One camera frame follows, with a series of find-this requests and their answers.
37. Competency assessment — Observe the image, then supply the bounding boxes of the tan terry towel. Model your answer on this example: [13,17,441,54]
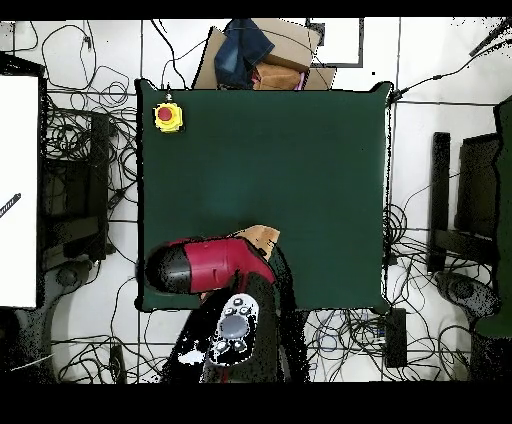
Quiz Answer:
[233,224,281,261]

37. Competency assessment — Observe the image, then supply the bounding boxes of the black flat bar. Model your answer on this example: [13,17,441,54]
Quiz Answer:
[426,131,452,275]

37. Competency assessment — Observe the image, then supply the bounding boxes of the white flat panel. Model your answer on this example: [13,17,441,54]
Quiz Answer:
[0,75,40,308]

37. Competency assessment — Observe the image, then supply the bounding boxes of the dark green table cloth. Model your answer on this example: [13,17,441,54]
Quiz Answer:
[134,78,394,314]

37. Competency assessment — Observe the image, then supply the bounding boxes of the yellow emergency stop button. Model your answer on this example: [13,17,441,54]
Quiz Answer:
[152,92,185,134]

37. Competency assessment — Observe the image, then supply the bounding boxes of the orange folded cloth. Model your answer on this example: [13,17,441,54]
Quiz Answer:
[252,62,305,91]

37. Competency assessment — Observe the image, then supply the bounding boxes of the blue denim jeans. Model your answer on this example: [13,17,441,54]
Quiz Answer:
[213,18,276,89]

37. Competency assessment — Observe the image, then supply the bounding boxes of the black equipment rack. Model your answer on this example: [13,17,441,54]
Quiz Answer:
[39,111,111,269]
[455,133,501,241]

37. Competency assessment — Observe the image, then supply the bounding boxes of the brown cardboard box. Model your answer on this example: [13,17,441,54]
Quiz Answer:
[192,17,337,91]

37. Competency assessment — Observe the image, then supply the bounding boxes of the black power box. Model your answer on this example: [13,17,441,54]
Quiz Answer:
[384,307,408,368]

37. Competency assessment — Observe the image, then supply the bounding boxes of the black stand base foot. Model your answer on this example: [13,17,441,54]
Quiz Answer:
[43,259,97,297]
[434,270,502,321]

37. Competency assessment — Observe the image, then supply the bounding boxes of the striped black rod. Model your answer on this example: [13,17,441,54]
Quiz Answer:
[0,192,22,219]

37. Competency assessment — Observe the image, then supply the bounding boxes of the black tripod rod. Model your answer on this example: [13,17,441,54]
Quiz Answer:
[469,17,512,57]

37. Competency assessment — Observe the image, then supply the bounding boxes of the floor cable tangle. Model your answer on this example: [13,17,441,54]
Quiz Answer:
[307,203,493,381]
[39,23,139,225]

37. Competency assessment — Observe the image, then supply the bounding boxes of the black rectangular frame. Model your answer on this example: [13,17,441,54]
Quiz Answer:
[305,17,365,68]

